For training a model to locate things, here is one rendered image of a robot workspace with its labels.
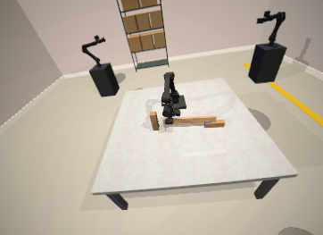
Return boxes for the long wooden rail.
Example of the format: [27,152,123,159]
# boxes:
[162,115,217,125]

